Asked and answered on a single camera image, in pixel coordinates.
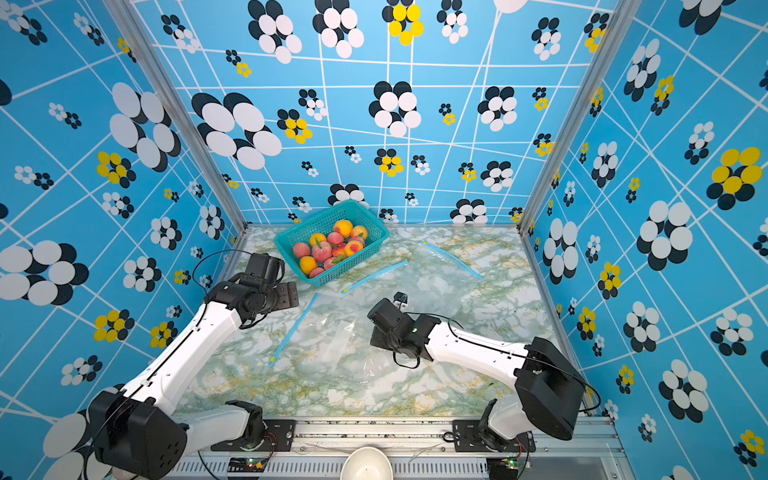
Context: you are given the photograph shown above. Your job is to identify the pink peach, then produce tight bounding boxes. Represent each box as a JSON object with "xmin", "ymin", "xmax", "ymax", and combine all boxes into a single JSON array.
[{"xmin": 292, "ymin": 242, "xmax": 312, "ymax": 259}]

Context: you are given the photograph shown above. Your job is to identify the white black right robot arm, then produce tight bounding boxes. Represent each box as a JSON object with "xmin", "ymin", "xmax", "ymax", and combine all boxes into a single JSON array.
[{"xmin": 368, "ymin": 299, "xmax": 588, "ymax": 452}]

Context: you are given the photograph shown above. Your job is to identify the white bowl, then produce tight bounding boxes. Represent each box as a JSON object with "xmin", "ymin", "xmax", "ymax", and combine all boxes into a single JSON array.
[{"xmin": 340, "ymin": 446, "xmax": 394, "ymax": 480}]

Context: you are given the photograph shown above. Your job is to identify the yellow orange peach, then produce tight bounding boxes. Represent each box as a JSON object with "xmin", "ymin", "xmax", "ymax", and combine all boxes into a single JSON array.
[{"xmin": 310, "ymin": 233, "xmax": 327, "ymax": 247}]

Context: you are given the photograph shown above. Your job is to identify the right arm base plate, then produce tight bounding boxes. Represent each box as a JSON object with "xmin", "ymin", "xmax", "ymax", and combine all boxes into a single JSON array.
[{"xmin": 450, "ymin": 419, "xmax": 537, "ymax": 454}]

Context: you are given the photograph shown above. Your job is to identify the clear zip bag blue zipper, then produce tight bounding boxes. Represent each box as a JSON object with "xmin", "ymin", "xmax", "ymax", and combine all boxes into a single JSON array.
[{"xmin": 268, "ymin": 293, "xmax": 387, "ymax": 382}]

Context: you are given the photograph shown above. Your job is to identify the yellow red peach top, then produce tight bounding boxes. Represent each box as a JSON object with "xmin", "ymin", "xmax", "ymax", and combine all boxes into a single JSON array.
[{"xmin": 333, "ymin": 219, "xmax": 354, "ymax": 238}]

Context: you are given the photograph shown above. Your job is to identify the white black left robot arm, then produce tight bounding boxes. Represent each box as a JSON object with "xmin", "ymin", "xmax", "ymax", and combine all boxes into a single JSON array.
[{"xmin": 88, "ymin": 274, "xmax": 299, "ymax": 479}]

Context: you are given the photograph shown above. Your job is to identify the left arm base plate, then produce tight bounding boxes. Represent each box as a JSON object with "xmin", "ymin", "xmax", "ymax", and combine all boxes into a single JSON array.
[{"xmin": 210, "ymin": 419, "xmax": 297, "ymax": 453}]

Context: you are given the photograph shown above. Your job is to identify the aluminium front rail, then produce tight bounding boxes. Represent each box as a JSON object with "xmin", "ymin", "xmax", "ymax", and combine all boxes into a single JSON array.
[{"xmin": 168, "ymin": 417, "xmax": 637, "ymax": 479}]

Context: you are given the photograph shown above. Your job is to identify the yellow peach front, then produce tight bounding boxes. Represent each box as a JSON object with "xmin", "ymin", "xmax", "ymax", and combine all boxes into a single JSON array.
[{"xmin": 299, "ymin": 255, "xmax": 318, "ymax": 276}]

